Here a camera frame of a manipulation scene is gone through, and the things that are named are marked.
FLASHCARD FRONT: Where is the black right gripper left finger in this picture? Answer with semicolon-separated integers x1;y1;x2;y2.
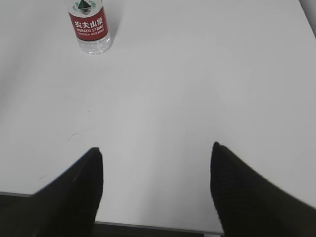
0;148;104;237

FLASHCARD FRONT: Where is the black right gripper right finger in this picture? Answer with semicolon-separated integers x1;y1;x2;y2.
210;142;316;237

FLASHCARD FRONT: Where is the clear red-label water bottle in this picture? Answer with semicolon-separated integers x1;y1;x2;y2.
64;0;112;55

